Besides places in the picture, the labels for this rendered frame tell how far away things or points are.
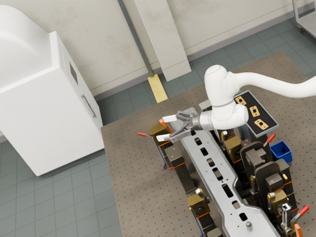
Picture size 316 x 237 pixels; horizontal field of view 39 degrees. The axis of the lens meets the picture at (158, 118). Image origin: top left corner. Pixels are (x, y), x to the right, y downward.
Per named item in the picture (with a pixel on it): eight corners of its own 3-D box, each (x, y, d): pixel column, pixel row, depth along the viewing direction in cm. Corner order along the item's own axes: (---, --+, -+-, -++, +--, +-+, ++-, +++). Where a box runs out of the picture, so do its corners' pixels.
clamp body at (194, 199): (198, 234, 265) (181, 200, 243) (216, 226, 265) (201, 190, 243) (202, 243, 260) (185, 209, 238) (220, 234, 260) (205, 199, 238)
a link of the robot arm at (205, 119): (218, 120, 210) (206, 122, 212) (212, 106, 205) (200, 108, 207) (216, 133, 203) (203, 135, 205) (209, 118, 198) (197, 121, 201)
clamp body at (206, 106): (211, 141, 316) (198, 104, 293) (226, 133, 317) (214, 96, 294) (216, 147, 311) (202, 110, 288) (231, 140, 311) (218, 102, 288)
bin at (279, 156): (271, 156, 289) (268, 146, 283) (284, 149, 289) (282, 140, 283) (279, 167, 280) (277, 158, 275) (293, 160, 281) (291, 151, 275)
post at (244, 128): (240, 138, 309) (225, 90, 281) (250, 133, 309) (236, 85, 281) (245, 145, 303) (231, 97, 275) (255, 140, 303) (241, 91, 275)
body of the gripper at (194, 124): (203, 133, 205) (185, 137, 209) (206, 122, 211) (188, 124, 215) (198, 122, 201) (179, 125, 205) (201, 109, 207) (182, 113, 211)
